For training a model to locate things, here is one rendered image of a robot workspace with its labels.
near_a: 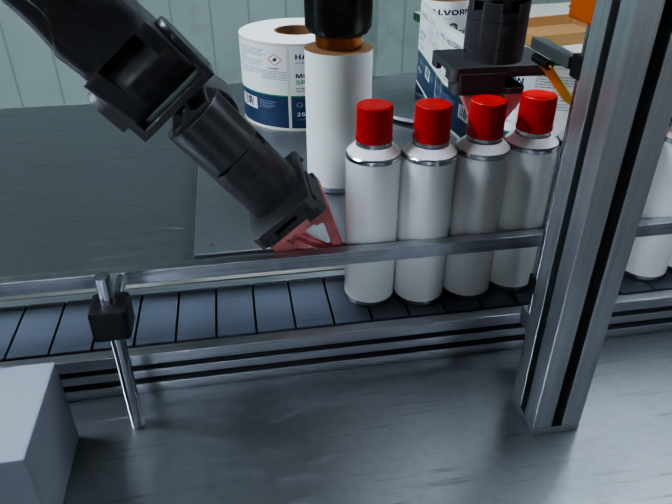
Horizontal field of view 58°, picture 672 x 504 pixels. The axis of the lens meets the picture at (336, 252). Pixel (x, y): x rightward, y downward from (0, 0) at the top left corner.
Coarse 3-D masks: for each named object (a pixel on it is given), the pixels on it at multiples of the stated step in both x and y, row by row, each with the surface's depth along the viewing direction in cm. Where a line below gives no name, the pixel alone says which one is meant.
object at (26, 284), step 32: (640, 224) 60; (256, 256) 55; (288, 256) 55; (320, 256) 56; (352, 256) 56; (384, 256) 57; (416, 256) 58; (0, 288) 52; (32, 288) 53; (64, 288) 53
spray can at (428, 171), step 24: (432, 120) 53; (408, 144) 56; (432, 144) 54; (408, 168) 56; (432, 168) 54; (408, 192) 57; (432, 192) 56; (408, 216) 58; (432, 216) 57; (408, 264) 60; (432, 264) 60; (408, 288) 62; (432, 288) 62
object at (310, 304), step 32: (224, 288) 65; (256, 288) 65; (288, 288) 66; (320, 288) 65; (640, 288) 65; (0, 320) 61; (32, 320) 61; (64, 320) 61; (160, 320) 61; (192, 320) 61; (224, 320) 61; (256, 320) 62; (288, 320) 61; (320, 320) 61; (352, 320) 61; (384, 320) 61; (0, 352) 57; (32, 352) 57; (64, 352) 57
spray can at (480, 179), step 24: (480, 96) 55; (480, 120) 54; (504, 120) 55; (456, 144) 57; (480, 144) 55; (504, 144) 56; (456, 168) 57; (480, 168) 56; (504, 168) 56; (456, 192) 58; (480, 192) 57; (456, 216) 59; (480, 216) 58; (456, 264) 62; (480, 264) 61; (456, 288) 63; (480, 288) 63
